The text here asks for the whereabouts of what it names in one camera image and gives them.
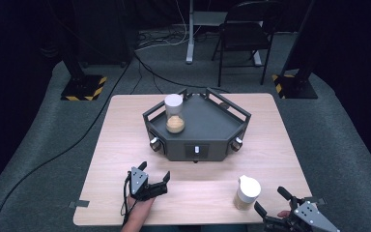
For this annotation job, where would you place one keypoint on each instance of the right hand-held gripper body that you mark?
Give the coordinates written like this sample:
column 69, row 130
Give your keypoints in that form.
column 306, row 217

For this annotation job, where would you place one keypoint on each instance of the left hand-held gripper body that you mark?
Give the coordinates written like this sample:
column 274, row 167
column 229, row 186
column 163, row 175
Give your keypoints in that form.
column 139, row 182

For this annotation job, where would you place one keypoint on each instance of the glass jar with spouted white lid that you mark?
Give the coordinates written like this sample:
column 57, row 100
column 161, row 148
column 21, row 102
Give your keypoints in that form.
column 248, row 190

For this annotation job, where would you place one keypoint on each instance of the person's right hand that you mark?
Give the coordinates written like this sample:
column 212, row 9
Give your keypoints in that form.
column 283, row 213

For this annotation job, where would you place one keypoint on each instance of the person's left hand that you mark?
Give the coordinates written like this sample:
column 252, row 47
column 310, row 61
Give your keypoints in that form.
column 141, row 206

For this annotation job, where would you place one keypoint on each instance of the grey tape piece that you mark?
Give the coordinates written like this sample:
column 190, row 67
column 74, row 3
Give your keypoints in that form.
column 314, row 200
column 79, row 203

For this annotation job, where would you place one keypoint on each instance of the black stand with striped base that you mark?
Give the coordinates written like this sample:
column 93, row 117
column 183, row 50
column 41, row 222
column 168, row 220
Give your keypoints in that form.
column 298, row 87
column 83, row 87

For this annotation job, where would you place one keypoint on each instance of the black folding chair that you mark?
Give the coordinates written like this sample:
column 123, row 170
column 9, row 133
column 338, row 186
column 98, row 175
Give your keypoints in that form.
column 244, row 35

